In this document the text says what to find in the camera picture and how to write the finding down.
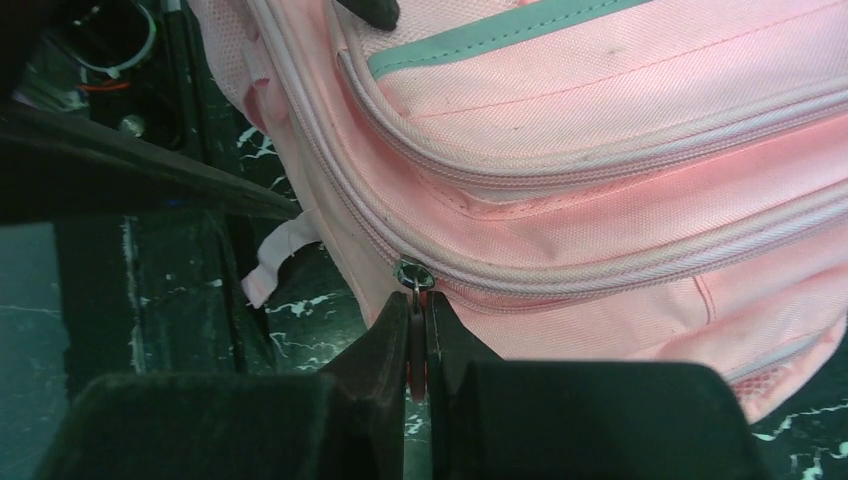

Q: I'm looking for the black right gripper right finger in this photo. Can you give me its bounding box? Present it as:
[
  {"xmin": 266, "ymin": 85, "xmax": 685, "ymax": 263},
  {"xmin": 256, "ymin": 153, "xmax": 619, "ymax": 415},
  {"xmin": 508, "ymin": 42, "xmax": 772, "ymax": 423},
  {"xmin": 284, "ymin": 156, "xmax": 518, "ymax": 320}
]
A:
[{"xmin": 425, "ymin": 292, "xmax": 770, "ymax": 479}]

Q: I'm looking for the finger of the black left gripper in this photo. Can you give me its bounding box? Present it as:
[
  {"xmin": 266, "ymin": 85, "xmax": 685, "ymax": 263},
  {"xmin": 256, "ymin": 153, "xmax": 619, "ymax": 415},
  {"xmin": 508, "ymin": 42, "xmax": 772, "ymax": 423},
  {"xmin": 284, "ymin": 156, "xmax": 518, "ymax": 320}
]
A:
[
  {"xmin": 1, "ymin": 101, "xmax": 299, "ymax": 225},
  {"xmin": 337, "ymin": 0, "xmax": 400, "ymax": 32}
]

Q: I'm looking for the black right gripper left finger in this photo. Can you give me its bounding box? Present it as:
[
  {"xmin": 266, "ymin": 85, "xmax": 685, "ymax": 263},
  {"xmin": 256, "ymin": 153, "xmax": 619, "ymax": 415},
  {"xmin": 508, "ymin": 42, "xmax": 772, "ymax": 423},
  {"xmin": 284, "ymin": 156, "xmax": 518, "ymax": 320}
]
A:
[{"xmin": 35, "ymin": 292, "xmax": 408, "ymax": 479}]

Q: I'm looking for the pink student backpack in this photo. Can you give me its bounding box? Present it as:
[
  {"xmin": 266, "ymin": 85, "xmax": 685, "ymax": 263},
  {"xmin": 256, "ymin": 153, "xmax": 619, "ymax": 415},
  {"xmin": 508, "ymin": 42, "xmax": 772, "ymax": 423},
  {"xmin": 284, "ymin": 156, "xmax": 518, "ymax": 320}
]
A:
[{"xmin": 190, "ymin": 1, "xmax": 847, "ymax": 421}]

